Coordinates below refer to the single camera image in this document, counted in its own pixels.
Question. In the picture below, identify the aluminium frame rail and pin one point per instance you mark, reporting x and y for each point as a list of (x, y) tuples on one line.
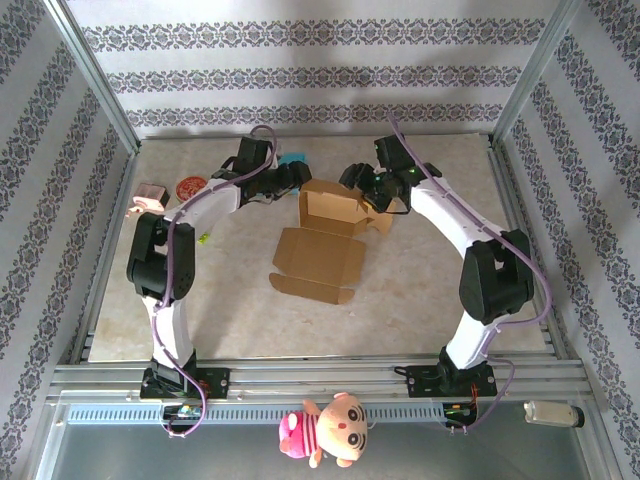
[(320, 377)]

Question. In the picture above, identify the pink plastic toy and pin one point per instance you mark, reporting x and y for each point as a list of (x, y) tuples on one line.
[(149, 197)]

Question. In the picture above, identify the plush doll with pink toy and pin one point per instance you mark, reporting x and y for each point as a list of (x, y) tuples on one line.
[(340, 425)]

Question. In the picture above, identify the round red lid tin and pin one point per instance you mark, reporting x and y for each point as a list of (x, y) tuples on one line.
[(187, 189)]

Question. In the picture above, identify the teal and white paper box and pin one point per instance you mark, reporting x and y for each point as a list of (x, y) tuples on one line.
[(295, 159)]

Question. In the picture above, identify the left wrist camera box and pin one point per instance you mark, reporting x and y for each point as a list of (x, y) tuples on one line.
[(279, 152)]

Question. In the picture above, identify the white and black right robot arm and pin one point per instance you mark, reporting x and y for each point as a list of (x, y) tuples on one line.
[(470, 340)]

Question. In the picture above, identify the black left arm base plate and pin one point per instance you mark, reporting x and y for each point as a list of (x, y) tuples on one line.
[(215, 382)]

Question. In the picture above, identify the brown cardboard box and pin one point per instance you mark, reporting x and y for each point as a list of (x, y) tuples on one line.
[(320, 250)]

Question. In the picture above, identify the clear bottle with black cap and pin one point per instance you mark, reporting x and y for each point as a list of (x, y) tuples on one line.
[(550, 414)]

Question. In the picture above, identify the aluminium frame post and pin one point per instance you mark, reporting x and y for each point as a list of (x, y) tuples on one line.
[(95, 80), (534, 75)]

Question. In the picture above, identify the aluminium side rail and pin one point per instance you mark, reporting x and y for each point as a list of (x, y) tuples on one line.
[(106, 250), (520, 230)]

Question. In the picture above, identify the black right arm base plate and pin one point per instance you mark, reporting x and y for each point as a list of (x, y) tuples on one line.
[(420, 382)]

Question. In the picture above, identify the green toy brick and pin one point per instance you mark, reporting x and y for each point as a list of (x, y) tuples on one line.
[(203, 238)]

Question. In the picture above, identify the small circuit board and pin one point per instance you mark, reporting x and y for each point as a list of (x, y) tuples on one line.
[(457, 411), (185, 411)]

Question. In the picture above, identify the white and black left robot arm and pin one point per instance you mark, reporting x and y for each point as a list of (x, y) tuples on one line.
[(172, 330)]

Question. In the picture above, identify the grey metal panel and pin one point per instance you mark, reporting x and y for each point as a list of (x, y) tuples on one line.
[(450, 455)]

